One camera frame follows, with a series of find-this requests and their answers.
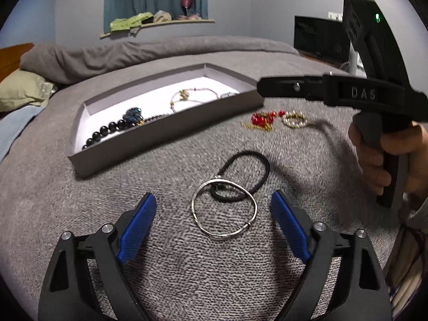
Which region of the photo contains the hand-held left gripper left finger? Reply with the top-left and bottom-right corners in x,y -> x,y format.
38,192 -> 158,321

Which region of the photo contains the striped cloth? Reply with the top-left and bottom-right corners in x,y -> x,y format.
383,224 -> 428,316

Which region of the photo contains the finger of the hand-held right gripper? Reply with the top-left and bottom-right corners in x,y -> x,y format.
257,75 -> 325,101

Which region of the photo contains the green cloth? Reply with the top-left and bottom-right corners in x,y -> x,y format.
110,12 -> 154,33

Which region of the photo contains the large black bead bracelet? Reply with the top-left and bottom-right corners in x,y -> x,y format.
82,119 -> 129,151

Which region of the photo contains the grey woven bedspread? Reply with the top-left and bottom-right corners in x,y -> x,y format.
0,53 -> 412,321

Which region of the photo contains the grey shallow cardboard box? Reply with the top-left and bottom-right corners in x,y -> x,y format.
68,62 -> 265,178

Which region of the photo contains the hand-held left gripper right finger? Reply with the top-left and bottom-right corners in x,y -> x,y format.
270,190 -> 392,321

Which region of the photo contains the dark small bead bracelet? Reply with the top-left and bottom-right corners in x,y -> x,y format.
137,113 -> 172,127

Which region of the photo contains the pearl bracelet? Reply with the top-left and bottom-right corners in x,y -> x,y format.
282,111 -> 314,129

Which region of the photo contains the silver bangle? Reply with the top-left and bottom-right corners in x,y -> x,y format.
192,179 -> 257,240

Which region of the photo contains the red bead jewelry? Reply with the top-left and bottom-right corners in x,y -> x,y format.
241,110 -> 287,132

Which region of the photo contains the pink cord bracelet gold charm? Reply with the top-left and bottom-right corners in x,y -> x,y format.
170,88 -> 221,113

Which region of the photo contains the green pillow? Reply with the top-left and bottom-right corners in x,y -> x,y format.
0,70 -> 59,112

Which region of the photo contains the wooden headboard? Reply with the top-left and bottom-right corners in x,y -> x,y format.
0,43 -> 34,82

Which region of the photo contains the black television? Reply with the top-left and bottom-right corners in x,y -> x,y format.
293,15 -> 351,64

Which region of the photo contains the person's right hand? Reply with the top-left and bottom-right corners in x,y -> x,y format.
348,122 -> 428,205

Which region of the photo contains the blue bead bracelet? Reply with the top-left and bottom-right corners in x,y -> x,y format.
122,107 -> 144,125

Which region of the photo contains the black hair tie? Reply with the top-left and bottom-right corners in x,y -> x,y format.
212,150 -> 270,204

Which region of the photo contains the white stand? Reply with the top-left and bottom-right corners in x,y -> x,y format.
341,48 -> 366,75

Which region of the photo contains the window sill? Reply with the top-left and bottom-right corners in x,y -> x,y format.
100,18 -> 215,39

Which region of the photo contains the grey duvet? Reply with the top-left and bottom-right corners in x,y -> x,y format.
20,35 -> 300,86

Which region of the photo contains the blue pillow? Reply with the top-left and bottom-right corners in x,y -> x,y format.
0,105 -> 45,161

